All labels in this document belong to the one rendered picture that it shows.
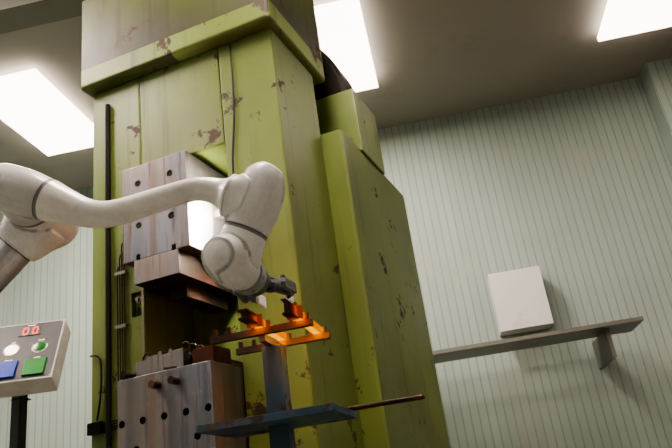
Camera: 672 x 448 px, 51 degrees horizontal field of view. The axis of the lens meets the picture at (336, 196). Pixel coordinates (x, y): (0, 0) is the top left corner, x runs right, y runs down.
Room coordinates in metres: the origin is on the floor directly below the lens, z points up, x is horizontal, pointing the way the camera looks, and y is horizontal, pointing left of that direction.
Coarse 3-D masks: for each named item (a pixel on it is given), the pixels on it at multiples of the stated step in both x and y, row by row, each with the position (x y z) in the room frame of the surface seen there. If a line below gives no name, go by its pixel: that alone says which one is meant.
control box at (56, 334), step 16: (64, 320) 2.58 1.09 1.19; (0, 336) 2.53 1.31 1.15; (16, 336) 2.53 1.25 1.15; (32, 336) 2.53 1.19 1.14; (48, 336) 2.53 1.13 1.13; (64, 336) 2.57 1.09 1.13; (0, 352) 2.49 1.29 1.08; (16, 352) 2.49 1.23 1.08; (32, 352) 2.50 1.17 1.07; (48, 352) 2.50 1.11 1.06; (64, 352) 2.58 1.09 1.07; (48, 368) 2.46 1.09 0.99; (0, 384) 2.43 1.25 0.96; (16, 384) 2.45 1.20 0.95; (32, 384) 2.46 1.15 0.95; (48, 384) 2.47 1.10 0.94
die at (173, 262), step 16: (160, 256) 2.46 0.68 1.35; (176, 256) 2.44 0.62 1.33; (192, 256) 2.52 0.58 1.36; (144, 272) 2.49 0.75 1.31; (160, 272) 2.46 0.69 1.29; (176, 272) 2.44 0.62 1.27; (192, 272) 2.52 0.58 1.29; (160, 288) 2.59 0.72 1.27; (208, 288) 2.68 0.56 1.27; (224, 288) 2.74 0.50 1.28
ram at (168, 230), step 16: (160, 160) 2.46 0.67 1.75; (176, 160) 2.43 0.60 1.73; (192, 160) 2.47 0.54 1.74; (128, 176) 2.51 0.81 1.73; (144, 176) 2.48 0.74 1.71; (160, 176) 2.46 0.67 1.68; (176, 176) 2.43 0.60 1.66; (192, 176) 2.46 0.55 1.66; (208, 176) 2.58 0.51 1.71; (224, 176) 2.70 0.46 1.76; (128, 192) 2.51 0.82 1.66; (176, 208) 2.44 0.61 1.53; (192, 208) 2.45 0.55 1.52; (208, 208) 2.56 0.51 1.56; (128, 224) 2.51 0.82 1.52; (144, 224) 2.49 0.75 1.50; (160, 224) 2.46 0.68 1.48; (176, 224) 2.44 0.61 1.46; (192, 224) 2.44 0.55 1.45; (208, 224) 2.55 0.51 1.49; (128, 240) 2.51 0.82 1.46; (144, 240) 2.49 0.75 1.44; (160, 240) 2.46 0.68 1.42; (176, 240) 2.44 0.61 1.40; (192, 240) 2.44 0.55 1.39; (128, 256) 2.51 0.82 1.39; (144, 256) 2.49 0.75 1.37
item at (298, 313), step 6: (282, 300) 1.88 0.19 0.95; (288, 306) 1.88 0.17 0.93; (294, 306) 1.94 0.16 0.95; (300, 306) 1.95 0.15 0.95; (288, 312) 1.87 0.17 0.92; (294, 312) 1.94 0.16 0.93; (300, 312) 1.95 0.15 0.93; (288, 318) 1.93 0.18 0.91; (294, 318) 1.94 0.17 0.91; (300, 318) 1.99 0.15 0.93; (318, 324) 2.19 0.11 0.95; (312, 330) 2.17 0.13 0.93; (318, 330) 2.18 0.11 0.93
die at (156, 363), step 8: (160, 352) 2.47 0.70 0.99; (176, 352) 2.45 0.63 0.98; (184, 352) 2.45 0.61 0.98; (144, 360) 2.49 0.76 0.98; (152, 360) 2.48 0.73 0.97; (160, 360) 2.47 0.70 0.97; (168, 360) 2.46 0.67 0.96; (176, 360) 2.45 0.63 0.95; (184, 360) 2.44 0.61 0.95; (232, 360) 2.76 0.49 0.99; (136, 368) 2.50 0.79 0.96; (144, 368) 2.49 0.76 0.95; (152, 368) 2.48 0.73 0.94; (160, 368) 2.47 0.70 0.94; (136, 376) 2.50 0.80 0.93
